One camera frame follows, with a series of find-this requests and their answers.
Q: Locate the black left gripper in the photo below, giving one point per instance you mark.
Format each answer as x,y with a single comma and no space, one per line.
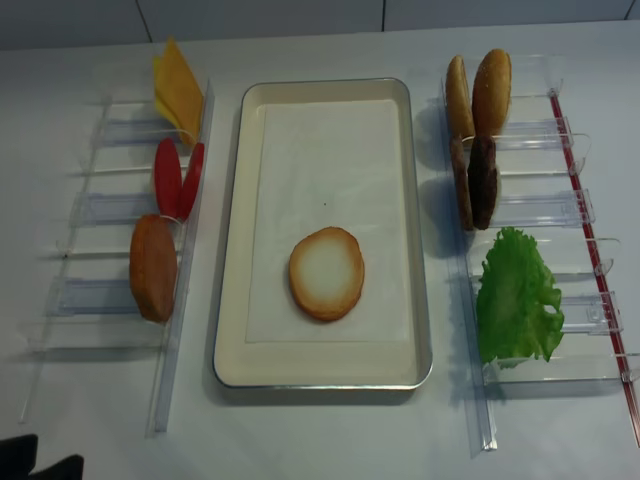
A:
18,457

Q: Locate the bun slice cut face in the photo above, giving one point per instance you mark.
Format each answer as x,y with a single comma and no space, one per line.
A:
326,273

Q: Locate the red tomato slice right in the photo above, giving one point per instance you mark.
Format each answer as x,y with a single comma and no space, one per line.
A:
191,182

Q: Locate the red tomato slice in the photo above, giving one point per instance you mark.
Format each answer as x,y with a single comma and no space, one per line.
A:
191,182
167,178

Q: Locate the red tomato slice left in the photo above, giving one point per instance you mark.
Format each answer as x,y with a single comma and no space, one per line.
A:
167,178

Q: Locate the yellow cheese slice rear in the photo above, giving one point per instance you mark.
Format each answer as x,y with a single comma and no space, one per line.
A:
159,103

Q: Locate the yellow cheese slice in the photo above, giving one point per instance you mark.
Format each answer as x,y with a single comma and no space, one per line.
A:
181,92
159,103

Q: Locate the yellow cheese slice front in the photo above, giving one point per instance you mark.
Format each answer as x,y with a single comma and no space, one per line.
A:
181,92

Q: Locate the green lettuce leaf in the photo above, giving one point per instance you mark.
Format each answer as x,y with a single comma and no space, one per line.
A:
518,306

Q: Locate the brown meat patty rear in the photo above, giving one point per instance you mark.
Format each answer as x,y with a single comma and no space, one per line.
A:
461,182

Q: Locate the brown meat patty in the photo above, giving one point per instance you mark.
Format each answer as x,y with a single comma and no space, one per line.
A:
483,179
461,182

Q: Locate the brown meat patty front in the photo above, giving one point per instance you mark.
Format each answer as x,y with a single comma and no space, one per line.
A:
483,179

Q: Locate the clear acrylic left rack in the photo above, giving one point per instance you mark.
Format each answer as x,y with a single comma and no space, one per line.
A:
90,312

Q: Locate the clear acrylic rack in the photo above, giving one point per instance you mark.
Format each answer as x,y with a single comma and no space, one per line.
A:
90,312
541,159

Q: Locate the bottom bun slice browned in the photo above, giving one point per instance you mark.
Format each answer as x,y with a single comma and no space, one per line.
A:
153,268

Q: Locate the metal baking tray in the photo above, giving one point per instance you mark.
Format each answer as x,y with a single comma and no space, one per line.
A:
377,365

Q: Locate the white tray liner paper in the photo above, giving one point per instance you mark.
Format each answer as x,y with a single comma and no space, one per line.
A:
331,164

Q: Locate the clear acrylic right rack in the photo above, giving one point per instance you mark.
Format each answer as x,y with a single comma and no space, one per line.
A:
541,159

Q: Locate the top bun half rear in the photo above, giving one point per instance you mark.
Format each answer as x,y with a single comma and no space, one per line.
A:
457,99

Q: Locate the bun half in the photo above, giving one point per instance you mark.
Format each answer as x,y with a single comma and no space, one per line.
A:
457,99
492,92

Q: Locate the top bun half front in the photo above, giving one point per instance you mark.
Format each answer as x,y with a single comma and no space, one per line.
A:
492,92

